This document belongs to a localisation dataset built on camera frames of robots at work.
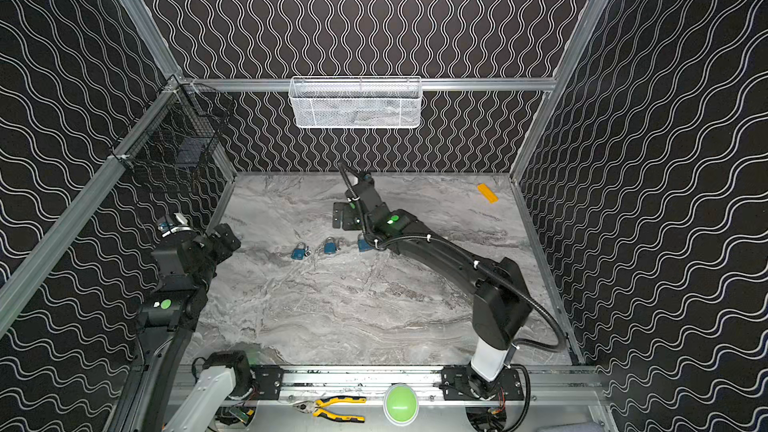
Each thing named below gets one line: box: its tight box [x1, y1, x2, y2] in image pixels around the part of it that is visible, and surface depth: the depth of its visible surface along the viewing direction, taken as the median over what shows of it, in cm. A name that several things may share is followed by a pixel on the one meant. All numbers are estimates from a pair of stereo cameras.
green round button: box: [383, 384, 419, 425], surface depth 71 cm
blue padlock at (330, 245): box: [323, 236, 337, 255], surface depth 102 cm
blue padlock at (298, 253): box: [290, 242, 306, 260], surface depth 100 cm
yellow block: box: [477, 183, 499, 203], surface depth 116 cm
